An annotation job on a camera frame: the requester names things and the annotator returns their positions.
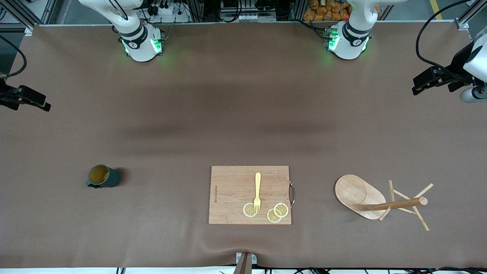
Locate dark green ribbed cup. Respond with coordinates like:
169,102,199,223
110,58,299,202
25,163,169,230
86,164,121,189

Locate wooden cup rack tree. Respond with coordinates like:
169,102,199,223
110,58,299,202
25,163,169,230
334,174,434,231

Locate brown table cover sheet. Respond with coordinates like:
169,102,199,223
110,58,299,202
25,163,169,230
0,21,487,269

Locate pile of orange items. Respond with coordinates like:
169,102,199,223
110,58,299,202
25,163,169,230
303,0,352,21

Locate white power strip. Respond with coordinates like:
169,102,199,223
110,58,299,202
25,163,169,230
146,3,175,16

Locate yellow plastic fork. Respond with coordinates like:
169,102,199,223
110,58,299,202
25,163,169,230
253,172,262,213

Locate bamboo cutting board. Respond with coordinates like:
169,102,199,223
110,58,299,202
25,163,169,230
208,166,292,225

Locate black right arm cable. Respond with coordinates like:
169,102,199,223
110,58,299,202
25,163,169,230
0,34,27,78

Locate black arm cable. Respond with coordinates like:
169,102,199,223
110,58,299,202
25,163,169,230
0,34,27,78
415,0,472,73

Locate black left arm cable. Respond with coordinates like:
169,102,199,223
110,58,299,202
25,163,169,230
415,0,472,73

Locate aluminium frame post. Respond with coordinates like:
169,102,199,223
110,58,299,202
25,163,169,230
455,0,487,31
0,0,57,37

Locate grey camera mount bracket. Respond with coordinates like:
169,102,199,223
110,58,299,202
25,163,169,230
233,252,258,274

